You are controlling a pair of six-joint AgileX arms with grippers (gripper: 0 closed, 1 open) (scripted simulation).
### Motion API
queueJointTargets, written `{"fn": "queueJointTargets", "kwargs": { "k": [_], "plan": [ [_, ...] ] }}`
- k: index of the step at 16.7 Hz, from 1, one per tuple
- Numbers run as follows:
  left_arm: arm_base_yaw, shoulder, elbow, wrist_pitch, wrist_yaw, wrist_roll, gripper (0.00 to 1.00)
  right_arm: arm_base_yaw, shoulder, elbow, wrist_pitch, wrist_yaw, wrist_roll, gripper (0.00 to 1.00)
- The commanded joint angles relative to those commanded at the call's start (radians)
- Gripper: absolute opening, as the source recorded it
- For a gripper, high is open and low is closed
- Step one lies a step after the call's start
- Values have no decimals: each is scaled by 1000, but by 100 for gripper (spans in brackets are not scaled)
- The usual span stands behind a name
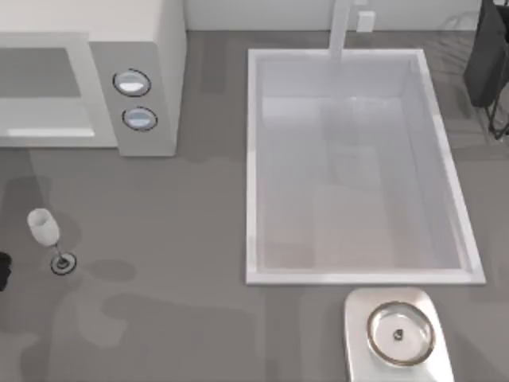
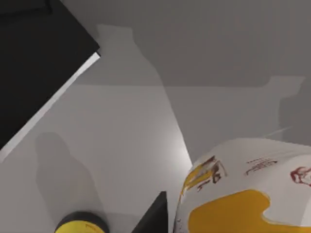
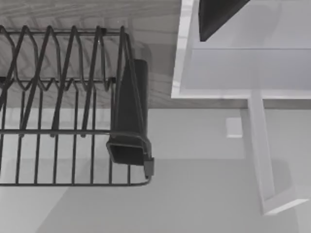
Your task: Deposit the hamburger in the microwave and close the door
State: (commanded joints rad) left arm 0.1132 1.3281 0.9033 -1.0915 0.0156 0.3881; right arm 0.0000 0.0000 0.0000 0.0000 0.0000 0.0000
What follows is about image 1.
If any tall white tap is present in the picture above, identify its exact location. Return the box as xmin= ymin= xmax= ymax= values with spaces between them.
xmin=328 ymin=0 xmax=354 ymax=60

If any pale microwave oven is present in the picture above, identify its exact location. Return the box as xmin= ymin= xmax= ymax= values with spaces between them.
xmin=0 ymin=0 xmax=188 ymax=158

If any clear wine glass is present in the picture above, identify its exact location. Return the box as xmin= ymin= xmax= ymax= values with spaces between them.
xmin=26 ymin=208 xmax=78 ymax=275

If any white sink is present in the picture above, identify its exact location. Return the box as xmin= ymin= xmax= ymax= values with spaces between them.
xmin=244 ymin=48 xmax=487 ymax=286

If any round microwave knob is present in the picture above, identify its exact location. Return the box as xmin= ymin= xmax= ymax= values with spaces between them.
xmin=121 ymin=106 xmax=159 ymax=132
xmin=112 ymin=68 xmax=152 ymax=98

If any white wall socket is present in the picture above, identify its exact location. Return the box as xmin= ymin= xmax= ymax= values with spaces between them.
xmin=357 ymin=10 xmax=375 ymax=33

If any black chair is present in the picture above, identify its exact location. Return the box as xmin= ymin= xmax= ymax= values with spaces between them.
xmin=464 ymin=0 xmax=509 ymax=140

